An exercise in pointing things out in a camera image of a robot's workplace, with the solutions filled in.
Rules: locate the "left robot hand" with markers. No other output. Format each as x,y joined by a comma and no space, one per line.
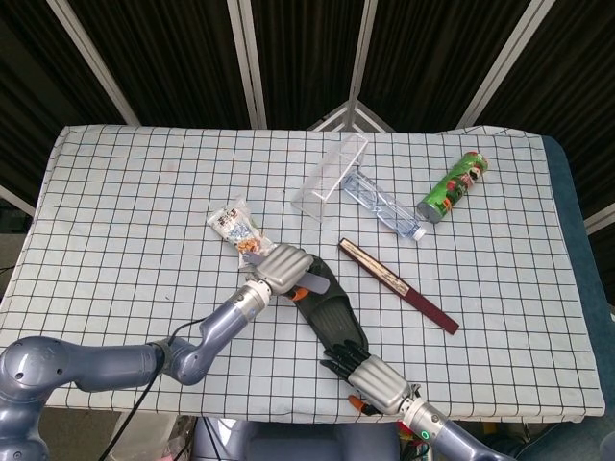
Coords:
286,266

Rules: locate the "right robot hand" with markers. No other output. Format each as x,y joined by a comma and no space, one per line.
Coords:
379,386

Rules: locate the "dark green slipper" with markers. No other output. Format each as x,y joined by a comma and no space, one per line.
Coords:
336,322

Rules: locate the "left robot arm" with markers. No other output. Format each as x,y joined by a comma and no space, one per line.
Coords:
110,360

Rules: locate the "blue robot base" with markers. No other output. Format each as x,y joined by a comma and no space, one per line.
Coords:
298,442

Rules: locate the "crumpled snack bag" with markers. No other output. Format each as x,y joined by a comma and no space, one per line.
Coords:
235,225

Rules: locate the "dark red folding fan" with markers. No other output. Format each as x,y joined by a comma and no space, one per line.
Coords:
403,290

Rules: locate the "clear plastic box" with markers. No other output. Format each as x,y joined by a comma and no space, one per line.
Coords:
331,177

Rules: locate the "clear plastic water bottle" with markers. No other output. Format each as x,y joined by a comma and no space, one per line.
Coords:
384,206

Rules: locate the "white checkered tablecloth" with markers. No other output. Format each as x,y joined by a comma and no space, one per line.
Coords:
120,216

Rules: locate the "green chips can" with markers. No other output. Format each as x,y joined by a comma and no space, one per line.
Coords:
454,187

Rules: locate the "clear plastic storage bin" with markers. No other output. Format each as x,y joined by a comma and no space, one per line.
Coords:
158,437

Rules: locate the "black folding screen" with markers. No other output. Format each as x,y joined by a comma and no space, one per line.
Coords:
182,57

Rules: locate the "blue table pad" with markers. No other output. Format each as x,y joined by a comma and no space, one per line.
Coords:
572,216

